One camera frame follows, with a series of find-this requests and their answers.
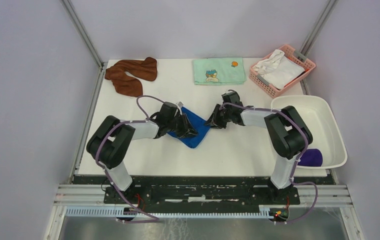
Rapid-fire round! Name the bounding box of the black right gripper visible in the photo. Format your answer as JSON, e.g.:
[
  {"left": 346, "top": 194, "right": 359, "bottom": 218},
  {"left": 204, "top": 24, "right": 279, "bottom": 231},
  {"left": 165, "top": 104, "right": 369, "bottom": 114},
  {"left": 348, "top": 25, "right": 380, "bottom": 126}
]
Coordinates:
[{"left": 204, "top": 103, "right": 232, "bottom": 130}]

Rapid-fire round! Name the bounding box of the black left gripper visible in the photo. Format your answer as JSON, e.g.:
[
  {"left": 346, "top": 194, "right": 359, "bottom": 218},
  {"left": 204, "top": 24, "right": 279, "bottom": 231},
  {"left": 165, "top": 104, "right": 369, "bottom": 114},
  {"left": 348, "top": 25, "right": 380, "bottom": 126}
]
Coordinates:
[{"left": 166, "top": 113, "right": 199, "bottom": 139}]

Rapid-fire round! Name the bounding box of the blue towel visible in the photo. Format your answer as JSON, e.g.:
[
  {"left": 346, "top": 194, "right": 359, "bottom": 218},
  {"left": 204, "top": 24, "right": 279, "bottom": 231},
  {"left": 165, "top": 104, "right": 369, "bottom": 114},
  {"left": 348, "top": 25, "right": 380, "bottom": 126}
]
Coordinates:
[{"left": 167, "top": 106, "right": 210, "bottom": 149}]

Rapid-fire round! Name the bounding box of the purple towel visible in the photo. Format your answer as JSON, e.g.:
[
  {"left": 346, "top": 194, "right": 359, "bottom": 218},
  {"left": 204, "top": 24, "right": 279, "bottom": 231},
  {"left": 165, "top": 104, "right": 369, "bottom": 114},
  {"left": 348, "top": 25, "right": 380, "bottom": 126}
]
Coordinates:
[{"left": 298, "top": 148, "right": 323, "bottom": 167}]

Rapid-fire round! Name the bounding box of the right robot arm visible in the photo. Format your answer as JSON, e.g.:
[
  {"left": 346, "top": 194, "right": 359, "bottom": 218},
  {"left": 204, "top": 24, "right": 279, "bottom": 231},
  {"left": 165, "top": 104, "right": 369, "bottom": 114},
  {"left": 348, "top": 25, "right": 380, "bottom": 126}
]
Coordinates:
[{"left": 204, "top": 90, "right": 313, "bottom": 204}]

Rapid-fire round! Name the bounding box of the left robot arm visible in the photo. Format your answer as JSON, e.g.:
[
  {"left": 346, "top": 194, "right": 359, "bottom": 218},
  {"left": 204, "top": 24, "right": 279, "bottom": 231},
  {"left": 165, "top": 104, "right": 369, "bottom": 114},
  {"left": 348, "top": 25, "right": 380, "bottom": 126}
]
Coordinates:
[{"left": 86, "top": 102, "right": 199, "bottom": 204}]

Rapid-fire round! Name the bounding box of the mint green cartoon towel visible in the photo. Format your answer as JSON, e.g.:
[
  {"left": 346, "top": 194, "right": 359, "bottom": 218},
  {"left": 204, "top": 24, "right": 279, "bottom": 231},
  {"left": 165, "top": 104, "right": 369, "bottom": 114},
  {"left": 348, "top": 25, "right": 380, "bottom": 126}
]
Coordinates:
[{"left": 192, "top": 57, "right": 247, "bottom": 86}]

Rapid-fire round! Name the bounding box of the white cloth in basket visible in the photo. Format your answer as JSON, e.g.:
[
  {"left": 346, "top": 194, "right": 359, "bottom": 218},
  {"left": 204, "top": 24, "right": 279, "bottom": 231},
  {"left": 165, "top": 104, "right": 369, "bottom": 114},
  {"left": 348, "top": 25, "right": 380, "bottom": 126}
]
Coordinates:
[{"left": 252, "top": 49, "right": 305, "bottom": 90}]

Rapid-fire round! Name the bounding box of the brown towel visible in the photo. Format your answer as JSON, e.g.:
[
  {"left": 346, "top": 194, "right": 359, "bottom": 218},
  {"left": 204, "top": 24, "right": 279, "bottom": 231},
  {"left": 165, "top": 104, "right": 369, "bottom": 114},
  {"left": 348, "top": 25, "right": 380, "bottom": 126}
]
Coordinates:
[{"left": 105, "top": 57, "right": 158, "bottom": 98}]

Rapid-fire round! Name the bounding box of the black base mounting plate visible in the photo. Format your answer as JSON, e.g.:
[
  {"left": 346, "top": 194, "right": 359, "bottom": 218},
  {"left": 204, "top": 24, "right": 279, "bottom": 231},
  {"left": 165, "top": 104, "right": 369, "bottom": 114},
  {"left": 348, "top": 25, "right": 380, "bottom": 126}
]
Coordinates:
[{"left": 72, "top": 174, "right": 337, "bottom": 215}]

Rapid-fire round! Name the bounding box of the pink plastic basket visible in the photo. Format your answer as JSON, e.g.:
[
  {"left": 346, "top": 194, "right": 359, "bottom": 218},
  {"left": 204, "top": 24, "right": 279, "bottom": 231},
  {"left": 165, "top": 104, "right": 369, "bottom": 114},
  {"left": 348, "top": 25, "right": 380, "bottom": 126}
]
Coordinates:
[{"left": 248, "top": 44, "right": 316, "bottom": 98}]

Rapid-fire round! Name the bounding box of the white plastic tub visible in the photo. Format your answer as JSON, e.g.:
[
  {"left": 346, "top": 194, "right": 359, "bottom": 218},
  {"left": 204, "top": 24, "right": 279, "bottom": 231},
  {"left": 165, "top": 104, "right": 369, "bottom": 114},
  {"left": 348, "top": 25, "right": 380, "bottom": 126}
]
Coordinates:
[{"left": 270, "top": 95, "right": 348, "bottom": 175}]

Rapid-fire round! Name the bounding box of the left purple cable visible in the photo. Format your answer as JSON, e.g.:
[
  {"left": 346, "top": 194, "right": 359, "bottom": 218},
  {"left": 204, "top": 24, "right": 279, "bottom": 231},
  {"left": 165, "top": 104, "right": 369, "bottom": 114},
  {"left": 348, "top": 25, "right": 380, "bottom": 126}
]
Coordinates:
[{"left": 94, "top": 95, "right": 166, "bottom": 224}]

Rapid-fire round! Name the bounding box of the purple cable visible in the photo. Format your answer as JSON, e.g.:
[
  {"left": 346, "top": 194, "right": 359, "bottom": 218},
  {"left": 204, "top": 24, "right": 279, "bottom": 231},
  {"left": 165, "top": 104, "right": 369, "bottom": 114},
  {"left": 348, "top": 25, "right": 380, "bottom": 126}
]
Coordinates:
[
  {"left": 94, "top": 95, "right": 166, "bottom": 224},
  {"left": 221, "top": 89, "right": 319, "bottom": 225}
]

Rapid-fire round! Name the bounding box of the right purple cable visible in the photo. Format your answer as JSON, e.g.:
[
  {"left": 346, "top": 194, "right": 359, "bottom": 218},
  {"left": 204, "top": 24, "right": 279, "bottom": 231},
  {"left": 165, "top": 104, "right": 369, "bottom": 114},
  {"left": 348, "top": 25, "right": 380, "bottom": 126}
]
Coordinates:
[{"left": 221, "top": 89, "right": 319, "bottom": 225}]

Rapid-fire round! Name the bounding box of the white slotted cable duct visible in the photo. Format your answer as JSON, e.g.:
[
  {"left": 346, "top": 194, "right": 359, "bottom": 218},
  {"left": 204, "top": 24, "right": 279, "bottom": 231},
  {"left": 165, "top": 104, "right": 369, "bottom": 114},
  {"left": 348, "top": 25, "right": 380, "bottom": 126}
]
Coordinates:
[{"left": 65, "top": 206, "right": 273, "bottom": 220}]

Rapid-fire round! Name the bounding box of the aluminium frame rail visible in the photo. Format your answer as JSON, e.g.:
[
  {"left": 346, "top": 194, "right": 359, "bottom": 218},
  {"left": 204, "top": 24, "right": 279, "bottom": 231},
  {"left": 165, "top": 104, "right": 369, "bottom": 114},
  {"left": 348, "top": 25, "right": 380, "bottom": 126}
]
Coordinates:
[{"left": 54, "top": 184, "right": 354, "bottom": 208}]

